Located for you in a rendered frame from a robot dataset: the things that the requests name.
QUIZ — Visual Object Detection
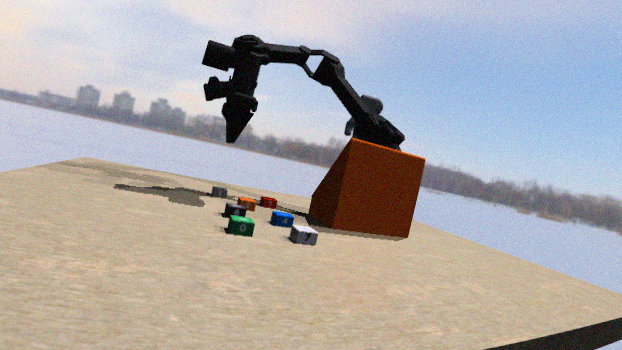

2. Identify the green block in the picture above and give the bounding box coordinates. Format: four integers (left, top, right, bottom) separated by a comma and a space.
228, 215, 255, 236

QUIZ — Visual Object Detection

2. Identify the blue block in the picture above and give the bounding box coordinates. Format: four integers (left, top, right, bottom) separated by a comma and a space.
270, 211, 294, 228

